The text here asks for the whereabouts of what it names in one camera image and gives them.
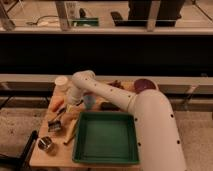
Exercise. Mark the black handled brush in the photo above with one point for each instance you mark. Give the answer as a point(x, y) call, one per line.
point(54, 124)

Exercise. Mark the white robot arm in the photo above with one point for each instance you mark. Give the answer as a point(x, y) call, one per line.
point(156, 130)

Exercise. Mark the purple bowl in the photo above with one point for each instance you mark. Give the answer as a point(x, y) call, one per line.
point(143, 84)

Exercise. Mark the bunch of dark grapes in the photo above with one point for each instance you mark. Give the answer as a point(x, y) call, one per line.
point(117, 84)

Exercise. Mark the black rectangular block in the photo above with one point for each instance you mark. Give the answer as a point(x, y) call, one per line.
point(108, 106)

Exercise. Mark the blue grey cup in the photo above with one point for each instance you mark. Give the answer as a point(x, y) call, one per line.
point(89, 101)

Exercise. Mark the white cup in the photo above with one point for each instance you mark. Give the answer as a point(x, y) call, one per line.
point(61, 83)

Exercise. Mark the green plastic tray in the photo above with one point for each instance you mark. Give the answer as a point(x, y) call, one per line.
point(105, 138)

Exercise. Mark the green box in background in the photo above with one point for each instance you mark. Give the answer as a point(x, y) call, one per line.
point(92, 22)

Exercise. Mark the black table leg bar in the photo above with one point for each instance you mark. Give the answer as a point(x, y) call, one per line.
point(16, 163)

